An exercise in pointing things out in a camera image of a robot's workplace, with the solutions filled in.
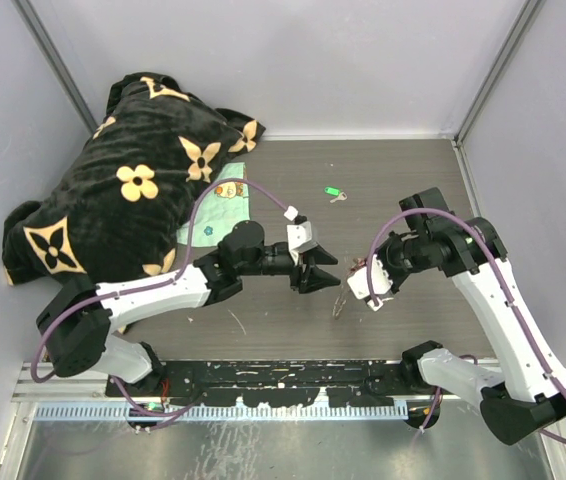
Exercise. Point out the red key tags bunch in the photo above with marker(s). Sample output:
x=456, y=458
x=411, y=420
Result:
x=358, y=263

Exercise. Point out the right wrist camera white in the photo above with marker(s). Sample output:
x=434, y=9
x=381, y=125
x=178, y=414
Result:
x=370, y=283

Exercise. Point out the green key tag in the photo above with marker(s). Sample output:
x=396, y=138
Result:
x=332, y=191

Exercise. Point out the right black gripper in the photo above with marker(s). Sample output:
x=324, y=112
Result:
x=381, y=255

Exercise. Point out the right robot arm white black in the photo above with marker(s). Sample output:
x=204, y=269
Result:
x=528, y=393

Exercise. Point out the aluminium rail with slotted duct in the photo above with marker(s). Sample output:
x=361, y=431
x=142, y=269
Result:
x=91, y=396

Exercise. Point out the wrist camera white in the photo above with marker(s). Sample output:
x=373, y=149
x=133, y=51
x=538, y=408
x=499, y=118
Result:
x=299, y=232
x=370, y=283

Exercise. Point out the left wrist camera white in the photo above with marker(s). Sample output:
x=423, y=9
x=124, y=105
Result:
x=299, y=232

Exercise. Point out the large keyring with small rings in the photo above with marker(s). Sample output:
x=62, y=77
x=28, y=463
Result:
x=343, y=296

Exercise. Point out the black floral plush blanket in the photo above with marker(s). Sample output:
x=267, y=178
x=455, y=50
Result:
x=116, y=212

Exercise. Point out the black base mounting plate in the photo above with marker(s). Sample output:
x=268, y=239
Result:
x=347, y=383

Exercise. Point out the mint green cartoon cloth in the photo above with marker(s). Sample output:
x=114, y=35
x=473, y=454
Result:
x=221, y=209

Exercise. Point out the silver key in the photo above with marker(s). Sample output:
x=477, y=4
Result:
x=342, y=196

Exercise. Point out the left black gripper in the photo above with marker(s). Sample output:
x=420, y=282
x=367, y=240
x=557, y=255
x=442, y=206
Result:
x=313, y=277

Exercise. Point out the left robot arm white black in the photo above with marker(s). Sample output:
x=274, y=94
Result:
x=78, y=327

